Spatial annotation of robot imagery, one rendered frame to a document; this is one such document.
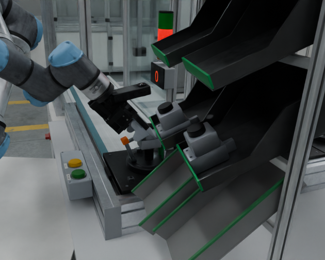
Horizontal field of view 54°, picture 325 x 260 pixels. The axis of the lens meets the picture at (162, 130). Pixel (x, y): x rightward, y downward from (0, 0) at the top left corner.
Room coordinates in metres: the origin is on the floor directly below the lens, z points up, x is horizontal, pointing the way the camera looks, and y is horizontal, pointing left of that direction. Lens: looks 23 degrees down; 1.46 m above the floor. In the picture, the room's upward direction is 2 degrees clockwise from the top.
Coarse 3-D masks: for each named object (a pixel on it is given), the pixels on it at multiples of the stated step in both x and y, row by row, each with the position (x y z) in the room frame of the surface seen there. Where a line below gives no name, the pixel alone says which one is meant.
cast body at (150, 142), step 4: (148, 124) 0.89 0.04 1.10; (152, 128) 0.88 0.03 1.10; (148, 136) 0.87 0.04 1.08; (156, 136) 0.88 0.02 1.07; (140, 140) 0.87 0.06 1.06; (144, 140) 0.87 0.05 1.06; (148, 140) 0.87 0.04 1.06; (152, 140) 0.87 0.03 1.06; (156, 140) 0.88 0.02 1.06; (140, 144) 0.87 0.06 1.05; (144, 144) 0.86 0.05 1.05; (148, 144) 0.87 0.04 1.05; (152, 144) 0.87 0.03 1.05; (156, 144) 0.88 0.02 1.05; (160, 144) 0.88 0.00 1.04; (140, 148) 0.87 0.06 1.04; (144, 148) 0.86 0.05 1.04; (148, 148) 0.87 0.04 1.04; (152, 148) 0.87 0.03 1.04
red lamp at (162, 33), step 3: (159, 30) 1.10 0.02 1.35; (162, 30) 1.09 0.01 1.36; (165, 30) 1.09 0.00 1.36; (168, 30) 1.09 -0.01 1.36; (171, 30) 1.10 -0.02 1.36; (159, 33) 1.10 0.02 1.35; (162, 33) 1.09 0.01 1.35; (165, 33) 1.09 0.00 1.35; (168, 33) 1.09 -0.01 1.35; (171, 33) 1.10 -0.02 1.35; (159, 36) 1.10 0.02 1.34; (162, 36) 1.09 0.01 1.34; (165, 36) 1.09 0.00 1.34; (159, 39) 1.10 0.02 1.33
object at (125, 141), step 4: (124, 136) 0.87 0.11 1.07; (124, 140) 0.85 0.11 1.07; (128, 140) 0.86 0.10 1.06; (132, 140) 0.86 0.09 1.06; (124, 144) 0.85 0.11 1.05; (128, 144) 0.86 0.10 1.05; (128, 148) 0.86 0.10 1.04; (128, 152) 0.86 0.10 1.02; (132, 152) 0.87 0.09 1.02; (132, 156) 0.87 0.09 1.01
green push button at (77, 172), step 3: (72, 171) 0.82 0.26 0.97; (75, 171) 0.83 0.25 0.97; (78, 171) 0.83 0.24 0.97; (81, 171) 0.83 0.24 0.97; (84, 171) 0.83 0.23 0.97; (72, 174) 0.81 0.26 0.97; (75, 174) 0.81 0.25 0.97; (78, 174) 0.81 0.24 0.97; (81, 174) 0.81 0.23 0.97; (84, 174) 0.82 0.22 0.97; (75, 177) 0.80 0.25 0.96; (78, 177) 0.80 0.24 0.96; (81, 177) 0.81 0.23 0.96
